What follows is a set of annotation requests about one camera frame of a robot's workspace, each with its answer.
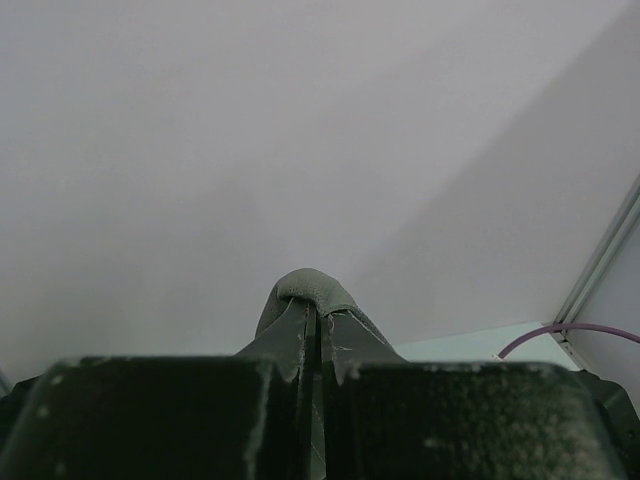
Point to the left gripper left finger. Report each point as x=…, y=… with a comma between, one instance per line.
x=245, y=416

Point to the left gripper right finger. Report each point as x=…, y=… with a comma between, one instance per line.
x=389, y=418

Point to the grey t shirt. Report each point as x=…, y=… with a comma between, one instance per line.
x=307, y=303

